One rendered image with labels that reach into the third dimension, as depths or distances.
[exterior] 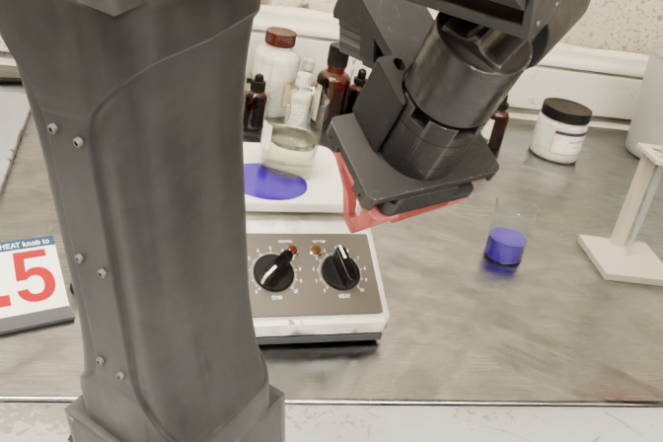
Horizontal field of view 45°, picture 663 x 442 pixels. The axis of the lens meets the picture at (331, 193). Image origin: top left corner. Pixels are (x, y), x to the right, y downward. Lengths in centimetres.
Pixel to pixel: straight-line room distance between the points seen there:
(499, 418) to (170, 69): 47
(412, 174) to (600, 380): 29
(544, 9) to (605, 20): 91
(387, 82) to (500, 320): 32
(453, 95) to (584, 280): 44
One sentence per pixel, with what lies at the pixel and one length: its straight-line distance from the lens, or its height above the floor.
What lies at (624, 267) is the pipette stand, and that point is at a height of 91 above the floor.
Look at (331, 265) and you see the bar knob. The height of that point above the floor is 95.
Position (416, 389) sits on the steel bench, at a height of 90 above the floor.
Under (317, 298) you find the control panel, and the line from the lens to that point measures 64.
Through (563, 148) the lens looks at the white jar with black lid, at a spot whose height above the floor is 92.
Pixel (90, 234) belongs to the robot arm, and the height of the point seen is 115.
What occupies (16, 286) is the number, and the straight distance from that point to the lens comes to 65.
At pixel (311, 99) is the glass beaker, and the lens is 71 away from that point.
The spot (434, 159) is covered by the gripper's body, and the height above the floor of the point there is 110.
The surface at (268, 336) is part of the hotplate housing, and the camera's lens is 63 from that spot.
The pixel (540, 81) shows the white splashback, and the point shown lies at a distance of 126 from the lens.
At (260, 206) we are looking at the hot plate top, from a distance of 65.
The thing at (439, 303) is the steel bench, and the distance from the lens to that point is 74.
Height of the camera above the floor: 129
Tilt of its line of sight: 26 degrees down
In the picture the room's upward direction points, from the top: 11 degrees clockwise
